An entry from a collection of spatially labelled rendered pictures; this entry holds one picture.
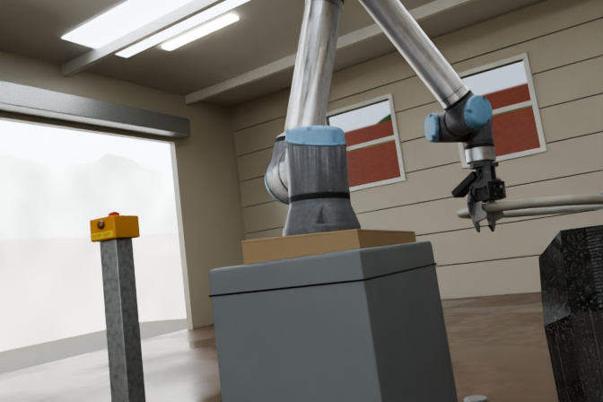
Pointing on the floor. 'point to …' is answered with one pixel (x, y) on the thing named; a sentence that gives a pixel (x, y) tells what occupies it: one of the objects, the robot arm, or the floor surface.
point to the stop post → (121, 305)
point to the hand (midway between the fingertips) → (484, 228)
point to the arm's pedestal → (334, 327)
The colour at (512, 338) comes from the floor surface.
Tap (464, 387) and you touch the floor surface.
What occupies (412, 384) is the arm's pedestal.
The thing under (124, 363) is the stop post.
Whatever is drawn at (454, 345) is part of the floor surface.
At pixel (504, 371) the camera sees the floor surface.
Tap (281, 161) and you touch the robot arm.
